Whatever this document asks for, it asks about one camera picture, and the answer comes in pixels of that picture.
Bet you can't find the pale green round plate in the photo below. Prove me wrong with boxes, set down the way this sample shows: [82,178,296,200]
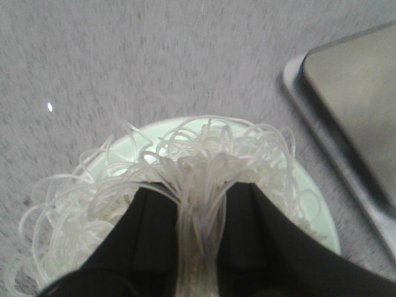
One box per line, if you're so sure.
[32,116,336,296]

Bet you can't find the white vermicelli noodle bundle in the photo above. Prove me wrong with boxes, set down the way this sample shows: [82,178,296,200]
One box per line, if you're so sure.
[3,116,333,296]

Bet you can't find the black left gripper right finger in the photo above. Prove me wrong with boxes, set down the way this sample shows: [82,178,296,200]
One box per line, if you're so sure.
[217,183,395,296]

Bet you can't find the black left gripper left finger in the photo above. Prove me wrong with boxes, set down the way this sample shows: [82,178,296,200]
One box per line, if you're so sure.
[39,188,177,296]

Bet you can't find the silver digital kitchen scale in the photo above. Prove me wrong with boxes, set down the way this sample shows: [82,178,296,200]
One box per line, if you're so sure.
[282,22,395,256]

